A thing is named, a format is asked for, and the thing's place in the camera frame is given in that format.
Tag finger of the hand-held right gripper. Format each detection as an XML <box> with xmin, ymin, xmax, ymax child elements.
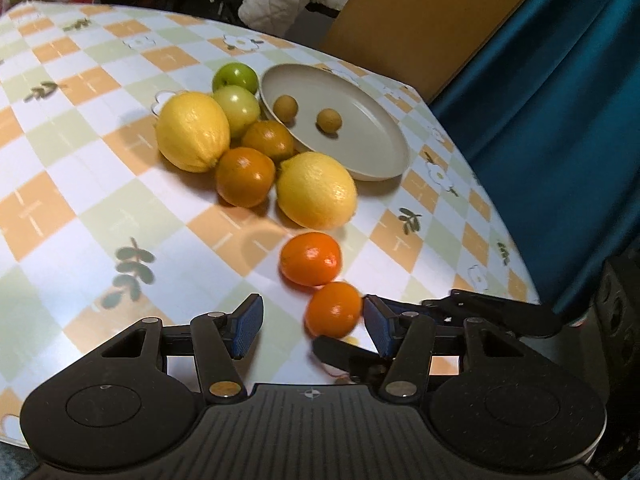
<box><xmin>312</xmin><ymin>335</ymin><xmax>388</xmax><ymax>384</ymax></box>
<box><xmin>422</xmin><ymin>289</ymin><xmax>565</xmax><ymax>339</ymax></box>

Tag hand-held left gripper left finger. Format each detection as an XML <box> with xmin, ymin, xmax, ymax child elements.
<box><xmin>102</xmin><ymin>294</ymin><xmax>265</xmax><ymax>406</ymax></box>

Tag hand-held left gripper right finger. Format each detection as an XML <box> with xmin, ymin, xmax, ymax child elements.
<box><xmin>362</xmin><ymin>294</ymin><xmax>523</xmax><ymax>404</ymax></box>

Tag small bright orange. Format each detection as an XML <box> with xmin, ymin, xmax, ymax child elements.
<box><xmin>305</xmin><ymin>281</ymin><xmax>363</xmax><ymax>339</ymax></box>

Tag grey plate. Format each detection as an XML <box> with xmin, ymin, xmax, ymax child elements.
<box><xmin>258</xmin><ymin>63</ymin><xmax>412</xmax><ymax>182</ymax></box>

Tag large yellow lemon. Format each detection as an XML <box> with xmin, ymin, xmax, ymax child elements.
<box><xmin>155</xmin><ymin>91</ymin><xmax>232</xmax><ymax>174</ymax></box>

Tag dull orange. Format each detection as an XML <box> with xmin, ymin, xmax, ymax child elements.
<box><xmin>216</xmin><ymin>147</ymin><xmax>277</xmax><ymax>208</ymax></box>
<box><xmin>241</xmin><ymin>120</ymin><xmax>296</xmax><ymax>162</ymax></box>

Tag teal curtain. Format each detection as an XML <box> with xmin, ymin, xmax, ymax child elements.
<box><xmin>430</xmin><ymin>0</ymin><xmax>640</xmax><ymax>316</ymax></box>

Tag checkered flower tablecloth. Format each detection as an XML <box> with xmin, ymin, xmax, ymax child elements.
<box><xmin>0</xmin><ymin>2</ymin><xmax>543</xmax><ymax>448</ymax></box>

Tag brown longan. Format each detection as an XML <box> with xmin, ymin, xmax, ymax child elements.
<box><xmin>272</xmin><ymin>95</ymin><xmax>300</xmax><ymax>125</ymax></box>
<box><xmin>316</xmin><ymin>108</ymin><xmax>343</xmax><ymax>137</ymax></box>

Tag light green apple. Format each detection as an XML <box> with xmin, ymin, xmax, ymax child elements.
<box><xmin>212</xmin><ymin>86</ymin><xmax>262</xmax><ymax>140</ymax></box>

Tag dark green apple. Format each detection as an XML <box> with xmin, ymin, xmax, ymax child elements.
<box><xmin>212</xmin><ymin>62</ymin><xmax>259</xmax><ymax>95</ymax></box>

